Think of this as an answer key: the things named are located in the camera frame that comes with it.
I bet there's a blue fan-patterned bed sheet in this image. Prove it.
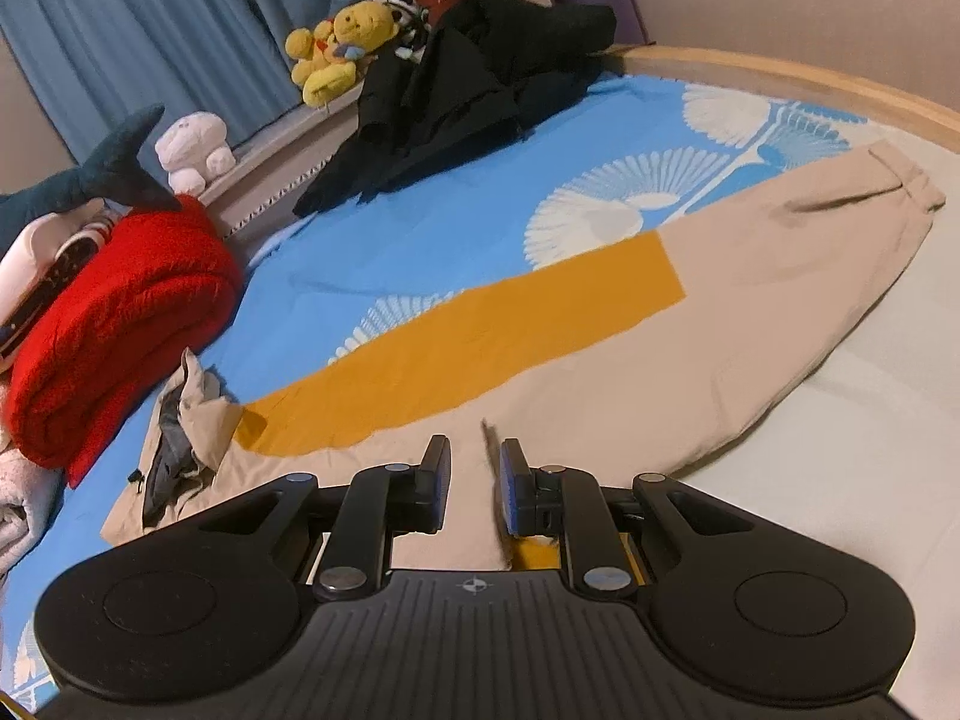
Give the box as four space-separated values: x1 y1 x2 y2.
0 73 960 713

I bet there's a wooden bed frame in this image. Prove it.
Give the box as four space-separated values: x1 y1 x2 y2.
600 45 960 145

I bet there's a black and white striped plush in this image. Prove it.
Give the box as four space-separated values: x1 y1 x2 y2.
386 0 432 61

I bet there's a red folded blanket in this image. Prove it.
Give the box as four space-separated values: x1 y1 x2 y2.
0 195 245 488

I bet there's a white folded fluffy blanket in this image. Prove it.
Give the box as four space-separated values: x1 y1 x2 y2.
0 375 68 578

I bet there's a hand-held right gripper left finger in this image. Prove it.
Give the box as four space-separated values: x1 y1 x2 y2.
191 435 454 602

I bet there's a pile of black clothes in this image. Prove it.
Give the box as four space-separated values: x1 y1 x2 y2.
292 0 617 218

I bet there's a grey ledge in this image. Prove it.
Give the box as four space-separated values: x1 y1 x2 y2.
202 79 376 241

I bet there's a white plush toy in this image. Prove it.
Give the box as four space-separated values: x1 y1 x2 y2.
155 112 237 196

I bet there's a blue curtain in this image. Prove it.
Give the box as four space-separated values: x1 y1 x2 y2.
0 0 421 166

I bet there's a beige and mustard jacket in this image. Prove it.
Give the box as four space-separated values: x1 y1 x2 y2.
101 141 947 586

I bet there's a yellow teddy bear plush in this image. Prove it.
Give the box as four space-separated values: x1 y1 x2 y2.
287 4 402 107

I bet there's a blue shark plush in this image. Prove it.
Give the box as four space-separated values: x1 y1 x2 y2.
0 105 185 222

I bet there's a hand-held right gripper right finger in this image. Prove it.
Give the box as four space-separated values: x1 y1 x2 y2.
499 437 757 602

